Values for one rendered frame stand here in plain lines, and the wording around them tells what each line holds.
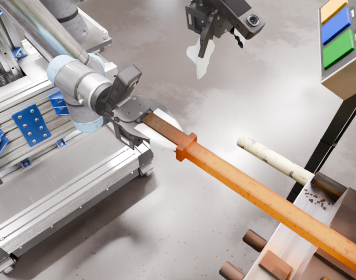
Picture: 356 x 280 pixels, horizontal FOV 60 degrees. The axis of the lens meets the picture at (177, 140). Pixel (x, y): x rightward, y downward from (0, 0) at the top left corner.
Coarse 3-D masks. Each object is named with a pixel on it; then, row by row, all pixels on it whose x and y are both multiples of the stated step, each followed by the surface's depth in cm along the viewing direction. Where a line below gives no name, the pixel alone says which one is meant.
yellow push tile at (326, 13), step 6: (330, 0) 86; (336, 0) 83; (342, 0) 81; (324, 6) 87; (330, 6) 84; (336, 6) 82; (342, 6) 80; (324, 12) 86; (330, 12) 83; (336, 12) 81; (324, 18) 84
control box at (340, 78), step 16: (352, 0) 78; (320, 16) 88; (352, 16) 74; (320, 32) 84; (320, 48) 79; (320, 64) 76; (336, 64) 70; (352, 64) 66; (320, 80) 73; (336, 80) 70; (352, 80) 69
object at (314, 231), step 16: (160, 128) 56; (176, 128) 56; (176, 144) 54; (192, 144) 55; (192, 160) 54; (208, 160) 53; (224, 160) 53; (224, 176) 51; (240, 176) 51; (240, 192) 50; (256, 192) 49; (272, 192) 49; (272, 208) 47; (288, 208) 47; (288, 224) 47; (304, 224) 46; (320, 224) 46; (320, 240) 44; (336, 240) 44; (336, 256) 44; (352, 256) 43
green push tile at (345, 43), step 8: (352, 32) 71; (336, 40) 74; (344, 40) 71; (352, 40) 69; (328, 48) 75; (336, 48) 72; (344, 48) 69; (352, 48) 67; (328, 56) 73; (336, 56) 70; (344, 56) 69; (328, 64) 72
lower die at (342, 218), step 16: (352, 192) 52; (336, 208) 51; (352, 208) 50; (336, 224) 48; (352, 224) 48; (352, 240) 45; (320, 256) 44; (304, 272) 43; (320, 272) 43; (336, 272) 43; (352, 272) 42
